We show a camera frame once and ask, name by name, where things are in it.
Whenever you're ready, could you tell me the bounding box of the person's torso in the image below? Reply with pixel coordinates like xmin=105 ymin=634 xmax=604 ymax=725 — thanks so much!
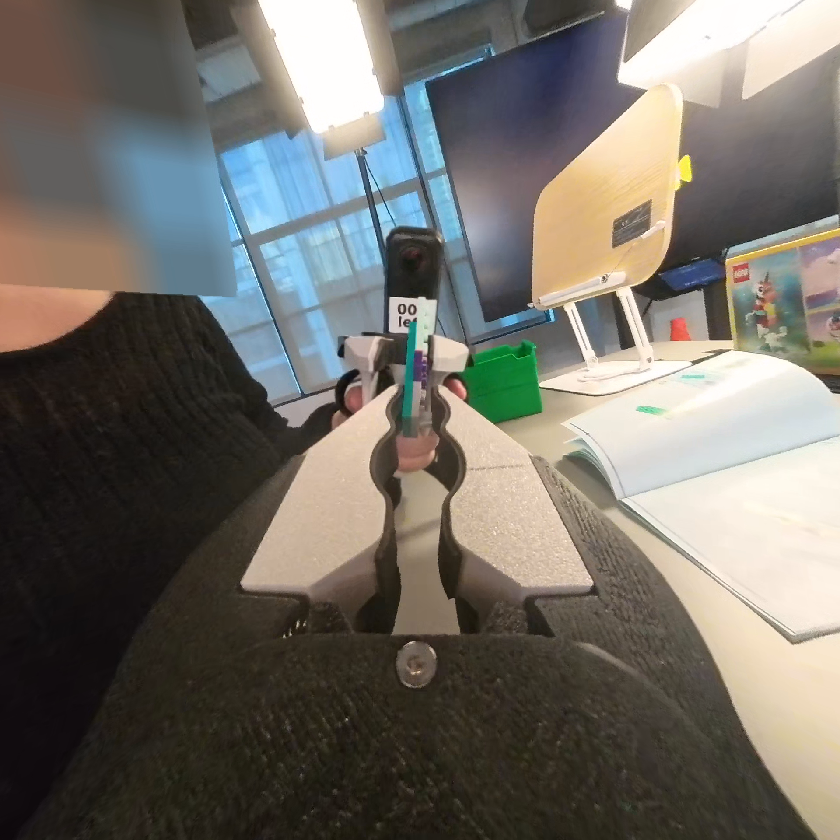
xmin=0 ymin=292 xmax=309 ymax=840

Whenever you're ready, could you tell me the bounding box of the black light stand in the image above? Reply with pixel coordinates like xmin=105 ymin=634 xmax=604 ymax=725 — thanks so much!
xmin=354 ymin=147 xmax=389 ymax=263

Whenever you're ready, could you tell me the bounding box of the studio light panel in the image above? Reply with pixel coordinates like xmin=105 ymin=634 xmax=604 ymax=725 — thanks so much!
xmin=256 ymin=0 xmax=389 ymax=161
xmin=617 ymin=0 xmax=815 ymax=107

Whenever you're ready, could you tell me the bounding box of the person's left hand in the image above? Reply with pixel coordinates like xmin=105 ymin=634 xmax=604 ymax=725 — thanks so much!
xmin=331 ymin=373 xmax=469 ymax=475

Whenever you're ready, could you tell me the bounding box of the large dark monitor screen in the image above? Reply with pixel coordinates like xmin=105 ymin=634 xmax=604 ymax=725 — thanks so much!
xmin=425 ymin=10 xmax=664 ymax=326

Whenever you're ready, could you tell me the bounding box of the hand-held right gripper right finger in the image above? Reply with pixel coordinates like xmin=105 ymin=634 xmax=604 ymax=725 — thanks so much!
xmin=435 ymin=386 xmax=595 ymax=619

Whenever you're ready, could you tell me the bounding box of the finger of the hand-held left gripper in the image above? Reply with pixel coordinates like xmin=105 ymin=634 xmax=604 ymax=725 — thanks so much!
xmin=341 ymin=333 xmax=396 ymax=403
xmin=430 ymin=335 xmax=471 ymax=378

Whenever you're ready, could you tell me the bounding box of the white stand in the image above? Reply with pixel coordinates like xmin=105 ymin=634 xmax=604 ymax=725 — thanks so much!
xmin=528 ymin=272 xmax=694 ymax=397

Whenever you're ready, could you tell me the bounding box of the open instruction booklet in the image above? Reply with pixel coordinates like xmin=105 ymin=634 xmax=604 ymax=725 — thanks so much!
xmin=562 ymin=350 xmax=840 ymax=644

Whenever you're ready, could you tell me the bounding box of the green lego plate assembly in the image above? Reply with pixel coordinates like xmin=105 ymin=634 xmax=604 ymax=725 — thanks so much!
xmin=400 ymin=298 xmax=439 ymax=438

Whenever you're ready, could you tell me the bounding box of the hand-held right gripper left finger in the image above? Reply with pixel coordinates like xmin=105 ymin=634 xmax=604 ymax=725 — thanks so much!
xmin=241 ymin=384 xmax=403 ymax=614

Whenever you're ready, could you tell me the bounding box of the green plastic bin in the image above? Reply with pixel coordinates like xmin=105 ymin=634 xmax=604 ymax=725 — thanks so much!
xmin=469 ymin=341 xmax=544 ymax=425

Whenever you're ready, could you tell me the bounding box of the yellow lego set box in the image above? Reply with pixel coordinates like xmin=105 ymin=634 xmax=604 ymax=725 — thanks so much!
xmin=724 ymin=230 xmax=840 ymax=376

